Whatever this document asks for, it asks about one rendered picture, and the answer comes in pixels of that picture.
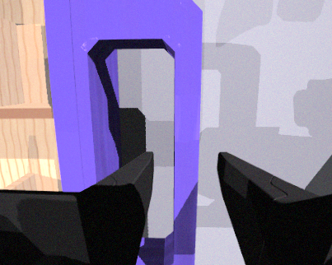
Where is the purple wooden maze board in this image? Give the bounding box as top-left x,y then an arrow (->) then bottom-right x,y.
0,0 -> 203,265

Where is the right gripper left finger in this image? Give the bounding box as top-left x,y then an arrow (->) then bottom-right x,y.
0,151 -> 154,265

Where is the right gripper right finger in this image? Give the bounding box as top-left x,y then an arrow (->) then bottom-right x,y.
217,152 -> 332,265

